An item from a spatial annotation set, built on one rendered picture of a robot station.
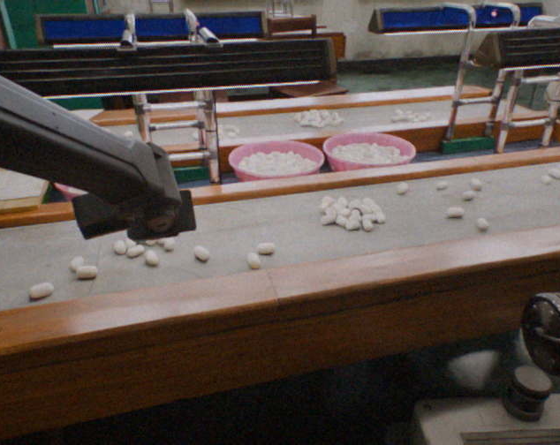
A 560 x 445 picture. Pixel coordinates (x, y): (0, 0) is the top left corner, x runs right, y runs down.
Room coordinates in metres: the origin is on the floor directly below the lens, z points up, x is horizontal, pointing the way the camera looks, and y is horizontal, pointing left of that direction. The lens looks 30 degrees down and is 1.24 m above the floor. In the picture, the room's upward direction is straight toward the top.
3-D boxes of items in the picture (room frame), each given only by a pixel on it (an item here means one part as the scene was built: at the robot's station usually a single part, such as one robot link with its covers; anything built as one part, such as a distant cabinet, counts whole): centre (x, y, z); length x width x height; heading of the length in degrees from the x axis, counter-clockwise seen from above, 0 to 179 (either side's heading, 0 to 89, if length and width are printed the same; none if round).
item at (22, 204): (1.04, 0.65, 0.77); 0.33 x 0.15 x 0.01; 15
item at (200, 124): (1.33, 0.33, 0.90); 0.20 x 0.19 x 0.45; 105
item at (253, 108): (1.78, 0.01, 0.67); 1.81 x 0.12 x 0.19; 105
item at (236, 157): (1.21, 0.02, 0.72); 0.27 x 0.27 x 0.10
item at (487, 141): (1.59, -0.61, 0.90); 0.20 x 0.19 x 0.45; 105
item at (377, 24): (1.67, -0.58, 1.08); 0.62 x 0.08 x 0.07; 105
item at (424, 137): (1.41, -0.10, 0.71); 1.81 x 0.05 x 0.11; 105
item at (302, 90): (3.33, -0.17, 0.45); 0.44 x 0.43 x 0.91; 124
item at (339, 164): (1.28, -0.25, 0.72); 0.27 x 0.27 x 0.10
